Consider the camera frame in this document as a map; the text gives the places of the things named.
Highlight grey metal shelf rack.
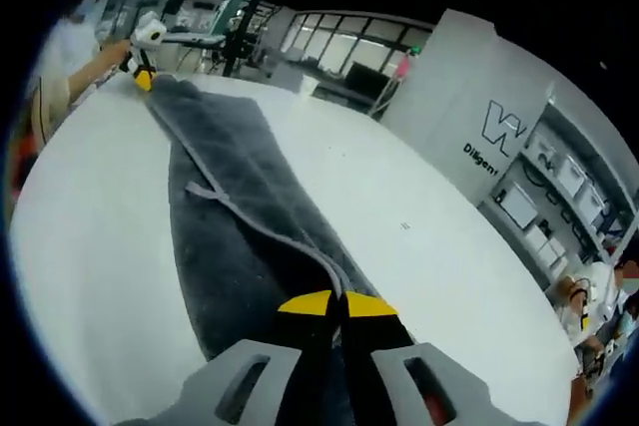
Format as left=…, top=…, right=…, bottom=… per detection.
left=478, top=81, right=639, bottom=297

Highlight green edged light panel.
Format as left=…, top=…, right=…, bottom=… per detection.
left=208, top=0, right=260, bottom=39

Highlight black metal stand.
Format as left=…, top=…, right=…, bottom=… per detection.
left=221, top=0, right=262, bottom=79

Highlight group of white storage boxes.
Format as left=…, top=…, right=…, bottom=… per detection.
left=498, top=131, right=625, bottom=272

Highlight grey towel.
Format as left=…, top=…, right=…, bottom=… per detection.
left=142, top=74, right=415, bottom=362

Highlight pink hanging object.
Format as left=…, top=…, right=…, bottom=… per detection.
left=397, top=53, right=416, bottom=82

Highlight black monitor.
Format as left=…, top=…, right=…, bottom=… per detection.
left=343, top=60, right=391, bottom=94

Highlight person's own upper body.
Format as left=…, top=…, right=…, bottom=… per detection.
left=12, top=0, right=102, bottom=198

